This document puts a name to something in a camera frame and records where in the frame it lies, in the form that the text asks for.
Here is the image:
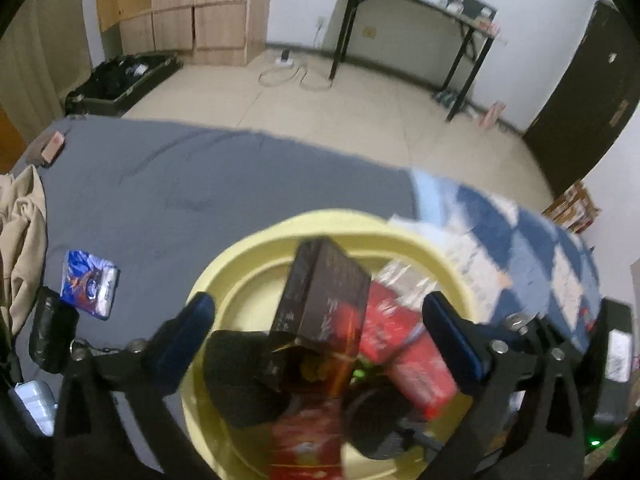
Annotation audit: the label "black glitter round puck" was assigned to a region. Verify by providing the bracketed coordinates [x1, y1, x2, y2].
[202, 330, 291, 429]

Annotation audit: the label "black open suitcase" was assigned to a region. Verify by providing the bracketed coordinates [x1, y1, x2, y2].
[64, 53, 182, 117]

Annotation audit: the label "white plush burger keychain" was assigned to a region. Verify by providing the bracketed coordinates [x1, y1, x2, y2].
[349, 354, 384, 386]

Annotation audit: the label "black folding table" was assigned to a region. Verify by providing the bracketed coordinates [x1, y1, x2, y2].
[329, 0, 498, 120]

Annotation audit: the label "dark brown door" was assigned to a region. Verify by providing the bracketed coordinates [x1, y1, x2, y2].
[524, 0, 639, 197]

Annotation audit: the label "pink bag on floor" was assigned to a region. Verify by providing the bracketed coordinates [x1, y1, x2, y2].
[478, 101, 506, 130]

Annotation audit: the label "beige cloth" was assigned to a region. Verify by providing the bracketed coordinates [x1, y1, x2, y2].
[0, 165, 47, 342]

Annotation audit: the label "large red cigarette carton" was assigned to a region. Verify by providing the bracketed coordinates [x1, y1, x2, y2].
[269, 400, 344, 480]

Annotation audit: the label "dark red gift box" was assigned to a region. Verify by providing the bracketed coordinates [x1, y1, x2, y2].
[265, 236, 371, 399]

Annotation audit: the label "black pouch with keyring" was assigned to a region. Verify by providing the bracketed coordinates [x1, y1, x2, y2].
[28, 286, 79, 374]

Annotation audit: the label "white plastic device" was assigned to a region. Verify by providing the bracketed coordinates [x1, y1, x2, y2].
[13, 380, 58, 437]

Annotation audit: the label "black round puck under carton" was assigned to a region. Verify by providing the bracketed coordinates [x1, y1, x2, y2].
[341, 375, 413, 460]

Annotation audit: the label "cardboard boxes by wall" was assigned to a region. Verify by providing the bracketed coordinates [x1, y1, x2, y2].
[542, 180, 601, 234]

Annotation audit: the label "red white cigarette pack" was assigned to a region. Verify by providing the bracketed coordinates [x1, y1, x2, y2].
[359, 281, 458, 420]

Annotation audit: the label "small brown box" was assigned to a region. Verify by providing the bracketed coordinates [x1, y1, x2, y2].
[25, 131, 66, 167]

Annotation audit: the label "blue snack packet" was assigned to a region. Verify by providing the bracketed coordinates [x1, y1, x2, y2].
[60, 250, 119, 321]

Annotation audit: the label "blue white checkered rug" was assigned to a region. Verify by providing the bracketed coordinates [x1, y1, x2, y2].
[392, 170, 601, 350]

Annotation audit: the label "wooden cabinet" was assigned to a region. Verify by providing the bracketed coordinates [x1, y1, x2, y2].
[93, 0, 271, 66]

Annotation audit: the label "white power strip with cable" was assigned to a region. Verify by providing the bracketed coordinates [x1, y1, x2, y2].
[257, 49, 333, 92]

